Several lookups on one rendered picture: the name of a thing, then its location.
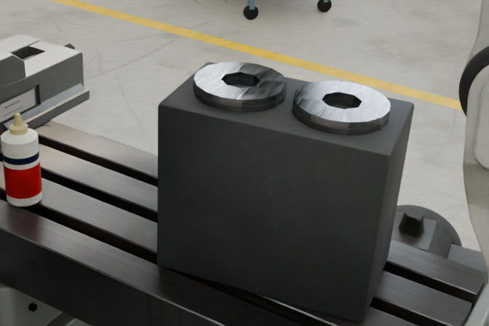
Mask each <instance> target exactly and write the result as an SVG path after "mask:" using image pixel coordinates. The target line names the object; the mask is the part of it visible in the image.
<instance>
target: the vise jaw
mask: <svg viewBox="0 0 489 326"><path fill-rule="evenodd" d="M25 77H26V75H25V62H24V61H23V60H21V59H20V58H19V57H17V56H15V55H13V54H12V53H8V52H5V51H2V50H0V89H1V88H3V87H5V86H7V85H9V84H12V83H14V82H16V81H19V80H21V79H23V78H25Z"/></svg>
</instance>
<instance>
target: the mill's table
mask: <svg viewBox="0 0 489 326"><path fill-rule="evenodd" d="M33 130H35V131H36V132H37V133H38V139H39V158H40V165H41V184H42V198H41V200H40V201H39V202H37V203H36V204H34V205H31V206H27V207H18V206H14V205H13V204H10V203H9V202H8V201H7V193H6V187H5V179H4V165H3V158H2V149H1V146H0V282H1V283H3V284H5V285H7V286H9V287H12V288H14V289H16V290H18V291H20V292H22V293H24V294H26V295H29V296H31V297H32V298H35V299H36V300H38V301H41V302H42V303H45V304H47V305H49V306H51V307H53V308H55V309H57V310H59V311H62V312H64V313H66V314H68V315H70V316H72V317H74V318H76V319H79V320H81V321H83V322H85V323H87V324H88V325H91V326H489V284H485V280H486V277H487V274H488V273H486V272H484V271H480V270H478V269H474V268H472V267H469V266H466V265H464V264H461V263H457V262H455V261H452V260H449V259H447V258H443V257H440V256H438V255H435V254H432V253H428V252H426V251H423V250H420V249H418V248H415V247H411V246H409V245H407V244H403V243H401V242H397V241H394V240H393V239H391V243H390V248H389V255H388V258H387V260H386V264H385V266H384V268H383V272H382V274H381V278H380V279H379V282H378V286H377V288H376V290H375V293H374V296H373V299H372V301H371V304H370V307H369V309H368V312H367V315H366V317H365V321H364V322H363V323H358V322H353V321H351V320H347V319H343V318H340V317H336V316H333V315H329V314H325V313H322V312H319V311H315V310H312V309H308V308H304V307H302V306H297V305H294V304H291V303H287V302H284V301H279V300H277V299H273V298H269V297H266V296H263V295H259V294H256V293H251V292H248V291H246V290H241V289H238V288H235V287H231V286H228V285H223V284H221V283H217V282H213V281H210V280H207V279H203V278H200V277H195V276H192V275H190V274H185V273H182V272H179V271H175V270H172V269H167V268H165V267H161V266H159V265H158V264H157V190H158V157H155V156H152V155H149V154H145V153H143V152H141V151H137V150H135V149H132V148H129V147H126V146H123V145H120V144H118V143H115V142H112V141H109V140H106V139H103V138H100V137H98V136H95V135H91V134H89V133H86V132H83V131H81V130H77V129H74V128H72V127H69V126H66V125H64V124H60V123H57V122H54V121H52V120H49V121H48V122H45V123H43V124H42V125H40V126H38V127H36V128H34V129H33Z"/></svg>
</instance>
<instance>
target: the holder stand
mask: <svg viewBox="0 0 489 326"><path fill-rule="evenodd" d="M413 110H414V105H413V103H411V102H408V101H404V100H398V99H394V98H387V97H385V96H384V95H383V94H381V93H379V92H377V91H375V90H374V89H372V88H370V87H366V86H363V85H360V84H355V83H351V82H344V81H317V82H309V81H303V80H299V79H292V78H288V77H284V76H283V74H281V73H280V72H278V71H275V70H274V69H273V68H269V67H266V66H263V65H259V64H255V63H243V62H227V63H212V62H207V63H205V64H204V65H203V66H202V67H201V68H200V69H199V70H198V71H196V72H195V73H194V74H193V75H191V76H190V77H189V78H188V79H187V80H185V81H184V83H182V84H181V85H180V86H179V87H178V88H177V89H176V90H174V91H173V92H172V93H171V94H169V95H168V96H167V97H166V98H165V99H164V100H163V101H162V102H161V103H160V104H159V105H158V190H157V264H158V265H159V266H161V267H165V268H167V269H172V270H175V271H179V272H182V273H185V274H190V275H192V276H195V277H200V278H203V279H207V280H210V281H213V282H217V283H221V284H223V285H228V286H231V287H235V288H238V289H241V290H246V291H248V292H251V293H256V294H259V295H263V296H266V297H269V298H273V299H277V300H279V301H284V302H287V303H291V304H294V305H297V306H302V307H304V308H308V309H312V310H315V311H319V312H322V313H325V314H329V315H333V316H336V317H340V318H343V319H347V320H351V321H353V322H358V323H363V322H364V321H365V317H366V315H367V312H368V309H369V307H370V304H371V301H372V299H373V296H374V293H375V290H376V288H377V286H378V282H379V279H380V278H381V274H382V272H383V268H384V266H385V264H386V260H387V258H388V255H389V248H390V243H391V236H392V231H393V226H394V219H395V214H396V209H397V202H398V197H399V190H400V185H401V180H402V173H403V168H404V163H405V156H406V151H407V146H408V139H409V134H410V127H411V122H412V118H413Z"/></svg>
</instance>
